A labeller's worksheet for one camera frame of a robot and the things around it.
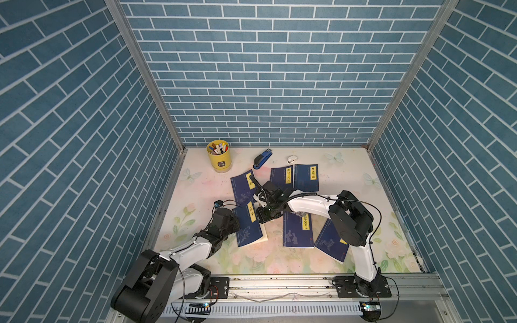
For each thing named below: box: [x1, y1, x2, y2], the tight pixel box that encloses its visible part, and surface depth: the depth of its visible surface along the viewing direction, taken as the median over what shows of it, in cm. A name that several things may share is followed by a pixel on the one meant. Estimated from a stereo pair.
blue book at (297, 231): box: [282, 210, 315, 249], surface depth 89 cm
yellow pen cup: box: [205, 139, 233, 173], surface depth 105 cm
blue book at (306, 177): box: [294, 163, 320, 192], surface depth 107 cm
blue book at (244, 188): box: [230, 169, 258, 206], surface depth 103 cm
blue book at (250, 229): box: [232, 201, 264, 248], surface depth 88 cm
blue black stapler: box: [253, 148, 273, 170], surface depth 114 cm
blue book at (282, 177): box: [269, 164, 293, 190], surface depth 107 cm
